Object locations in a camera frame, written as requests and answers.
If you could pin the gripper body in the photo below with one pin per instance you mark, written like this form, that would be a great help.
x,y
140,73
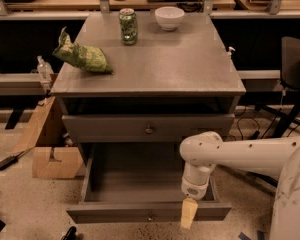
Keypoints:
x,y
193,189

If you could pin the grey drawer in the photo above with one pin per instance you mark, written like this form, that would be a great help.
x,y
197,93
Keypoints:
x,y
131,182
143,128

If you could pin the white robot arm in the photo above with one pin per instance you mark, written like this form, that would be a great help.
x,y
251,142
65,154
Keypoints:
x,y
275,157

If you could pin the grey top drawer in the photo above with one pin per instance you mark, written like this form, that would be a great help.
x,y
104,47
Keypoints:
x,y
143,128

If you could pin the grey drawer cabinet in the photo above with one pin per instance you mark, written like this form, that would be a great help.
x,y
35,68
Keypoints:
x,y
183,72

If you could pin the black object bottom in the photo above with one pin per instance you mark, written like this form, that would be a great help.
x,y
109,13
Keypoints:
x,y
70,234

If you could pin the cardboard box left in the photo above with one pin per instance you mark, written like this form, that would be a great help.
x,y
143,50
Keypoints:
x,y
45,136

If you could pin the white pump bottle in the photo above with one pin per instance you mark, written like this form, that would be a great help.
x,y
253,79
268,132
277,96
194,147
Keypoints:
x,y
231,51

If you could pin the green chip bag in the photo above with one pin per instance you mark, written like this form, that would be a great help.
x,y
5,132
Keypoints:
x,y
91,59

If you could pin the black power adapter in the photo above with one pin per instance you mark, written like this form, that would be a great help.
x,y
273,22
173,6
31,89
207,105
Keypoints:
x,y
5,163

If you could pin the black chair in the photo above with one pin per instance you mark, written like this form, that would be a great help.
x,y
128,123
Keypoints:
x,y
289,78

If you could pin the white bowl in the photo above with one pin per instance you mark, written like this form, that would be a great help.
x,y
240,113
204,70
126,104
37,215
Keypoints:
x,y
169,18

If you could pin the green soda can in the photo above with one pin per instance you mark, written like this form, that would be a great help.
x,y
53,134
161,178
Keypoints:
x,y
128,25

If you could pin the clear plastic bottle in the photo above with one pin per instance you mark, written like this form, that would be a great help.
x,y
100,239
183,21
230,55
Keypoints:
x,y
44,69

